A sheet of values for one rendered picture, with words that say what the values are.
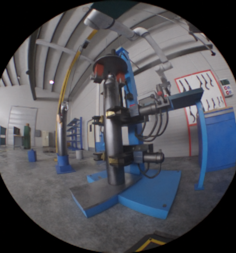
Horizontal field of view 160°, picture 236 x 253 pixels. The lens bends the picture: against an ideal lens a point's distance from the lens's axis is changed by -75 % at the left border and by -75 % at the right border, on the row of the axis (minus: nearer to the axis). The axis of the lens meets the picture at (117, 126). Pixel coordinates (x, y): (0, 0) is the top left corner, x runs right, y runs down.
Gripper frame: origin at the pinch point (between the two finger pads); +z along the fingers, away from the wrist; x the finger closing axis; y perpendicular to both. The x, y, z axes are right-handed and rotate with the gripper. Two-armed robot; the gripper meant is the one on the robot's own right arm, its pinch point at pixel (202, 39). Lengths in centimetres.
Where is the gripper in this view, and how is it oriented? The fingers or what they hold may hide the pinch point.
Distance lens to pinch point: 98.5
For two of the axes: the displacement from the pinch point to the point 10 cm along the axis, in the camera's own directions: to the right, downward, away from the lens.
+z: 2.3, 9.4, 2.3
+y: -5.9, 3.3, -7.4
